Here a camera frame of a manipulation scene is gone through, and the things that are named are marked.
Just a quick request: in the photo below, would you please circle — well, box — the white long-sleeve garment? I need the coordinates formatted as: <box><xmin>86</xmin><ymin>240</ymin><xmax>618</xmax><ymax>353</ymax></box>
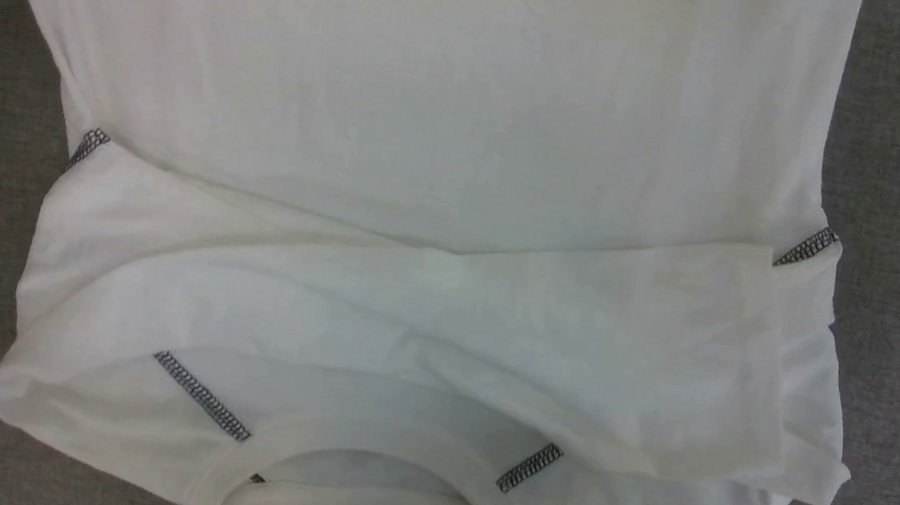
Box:
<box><xmin>0</xmin><ymin>0</ymin><xmax>900</xmax><ymax>505</ymax></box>

